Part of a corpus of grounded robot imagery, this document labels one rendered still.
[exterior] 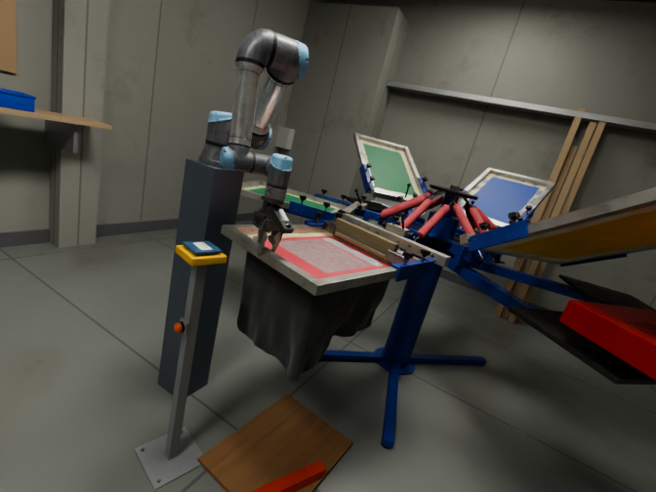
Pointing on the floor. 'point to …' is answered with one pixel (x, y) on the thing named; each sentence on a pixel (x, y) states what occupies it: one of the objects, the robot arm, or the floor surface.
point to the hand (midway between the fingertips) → (266, 252)
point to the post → (158, 476)
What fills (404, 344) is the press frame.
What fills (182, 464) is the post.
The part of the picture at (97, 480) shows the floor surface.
